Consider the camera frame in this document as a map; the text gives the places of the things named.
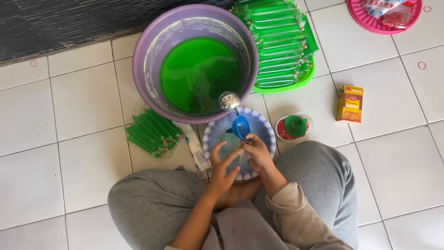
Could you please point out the green liquid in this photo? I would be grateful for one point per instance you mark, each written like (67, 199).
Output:
(197, 73)

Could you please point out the person's left leg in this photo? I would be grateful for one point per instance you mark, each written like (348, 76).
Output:
(149, 208)

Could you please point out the stack of green ice packets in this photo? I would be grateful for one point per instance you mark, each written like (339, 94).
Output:
(281, 41)

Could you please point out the person's right fingers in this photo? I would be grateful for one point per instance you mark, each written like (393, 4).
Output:
(252, 142)

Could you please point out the person's right hand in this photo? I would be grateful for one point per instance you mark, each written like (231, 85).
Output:
(260, 156)

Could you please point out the bag of red rubber bands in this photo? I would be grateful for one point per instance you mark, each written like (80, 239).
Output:
(397, 17)

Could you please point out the printed packs of plastic bags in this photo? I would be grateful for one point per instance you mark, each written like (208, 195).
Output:
(380, 7)

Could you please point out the red rubber band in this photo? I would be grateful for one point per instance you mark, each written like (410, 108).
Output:
(421, 65)
(427, 9)
(33, 63)

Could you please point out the small clear bowl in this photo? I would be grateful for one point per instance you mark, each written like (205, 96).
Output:
(308, 123)

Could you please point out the pile of short green packets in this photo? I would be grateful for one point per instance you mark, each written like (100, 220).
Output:
(152, 133)

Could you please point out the blue white striped plate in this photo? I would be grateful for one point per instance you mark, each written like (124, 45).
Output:
(262, 128)

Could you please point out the person's leg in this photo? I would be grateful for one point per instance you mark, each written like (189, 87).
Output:
(326, 180)
(149, 208)

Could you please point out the pink plastic tray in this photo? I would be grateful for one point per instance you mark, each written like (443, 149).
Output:
(364, 22)

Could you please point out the green plastic tray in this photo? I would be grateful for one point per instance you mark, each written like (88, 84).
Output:
(298, 81)

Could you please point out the purple plastic basin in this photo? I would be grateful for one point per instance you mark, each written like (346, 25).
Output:
(145, 52)

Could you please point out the person's grey shirt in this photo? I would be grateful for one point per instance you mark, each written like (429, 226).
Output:
(239, 229)

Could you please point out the person's right leg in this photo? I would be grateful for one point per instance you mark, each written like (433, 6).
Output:
(326, 180)

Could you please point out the heap of red rubber bands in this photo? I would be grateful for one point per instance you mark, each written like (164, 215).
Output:
(282, 132)

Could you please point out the person's foot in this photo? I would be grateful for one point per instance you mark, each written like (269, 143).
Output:
(241, 192)

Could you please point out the clear plastic bag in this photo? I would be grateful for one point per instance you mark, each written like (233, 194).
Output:
(230, 142)

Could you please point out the green plastic funnel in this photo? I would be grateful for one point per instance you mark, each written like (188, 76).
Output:
(295, 125)

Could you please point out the white pack of plastic bags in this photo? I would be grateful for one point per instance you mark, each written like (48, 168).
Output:
(195, 147)

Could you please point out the yellow cardboard box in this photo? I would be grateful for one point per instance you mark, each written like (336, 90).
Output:
(350, 104)

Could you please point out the metal ladle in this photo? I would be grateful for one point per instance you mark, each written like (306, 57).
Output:
(229, 101)

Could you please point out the blue plastic funnel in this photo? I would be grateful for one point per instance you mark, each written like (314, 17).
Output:
(241, 126)

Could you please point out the person's left hand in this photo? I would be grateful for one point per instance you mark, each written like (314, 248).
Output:
(220, 175)

